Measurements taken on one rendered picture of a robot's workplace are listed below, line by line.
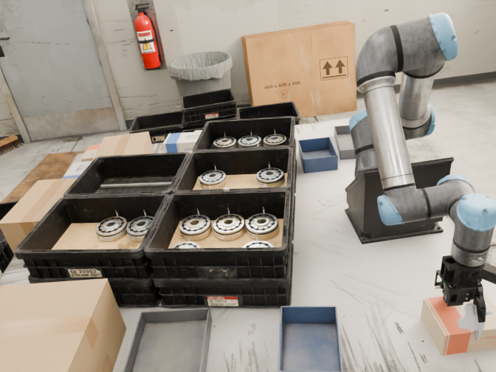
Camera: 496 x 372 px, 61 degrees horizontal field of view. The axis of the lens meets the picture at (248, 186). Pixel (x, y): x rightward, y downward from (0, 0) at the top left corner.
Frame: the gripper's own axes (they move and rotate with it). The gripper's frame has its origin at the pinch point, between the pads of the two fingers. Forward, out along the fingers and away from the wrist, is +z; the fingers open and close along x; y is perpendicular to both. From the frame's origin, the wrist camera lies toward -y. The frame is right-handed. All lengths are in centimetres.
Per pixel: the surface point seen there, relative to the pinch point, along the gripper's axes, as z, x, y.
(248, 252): -17, -16, 52
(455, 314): -1.7, 0.5, 2.7
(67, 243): -8, -44, 112
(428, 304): -1.7, -3.8, 7.7
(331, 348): 5.3, 0.2, 34.2
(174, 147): -1, -122, 84
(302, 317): 2.6, -9.0, 39.9
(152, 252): -17, -21, 78
